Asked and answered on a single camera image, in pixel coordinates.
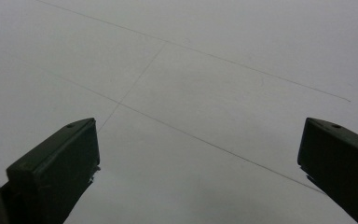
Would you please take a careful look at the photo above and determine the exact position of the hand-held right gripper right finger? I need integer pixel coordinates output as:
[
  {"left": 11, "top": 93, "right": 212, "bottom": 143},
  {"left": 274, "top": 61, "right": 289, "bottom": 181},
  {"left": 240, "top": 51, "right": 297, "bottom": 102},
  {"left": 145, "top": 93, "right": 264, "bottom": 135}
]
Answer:
[{"left": 296, "top": 117, "right": 358, "bottom": 224}]

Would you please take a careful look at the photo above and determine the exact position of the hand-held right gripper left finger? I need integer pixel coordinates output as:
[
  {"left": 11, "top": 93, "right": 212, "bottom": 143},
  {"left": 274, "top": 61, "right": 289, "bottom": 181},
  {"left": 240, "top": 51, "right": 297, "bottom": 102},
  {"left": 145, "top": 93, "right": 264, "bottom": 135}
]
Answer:
[{"left": 0, "top": 117, "right": 102, "bottom": 224}]

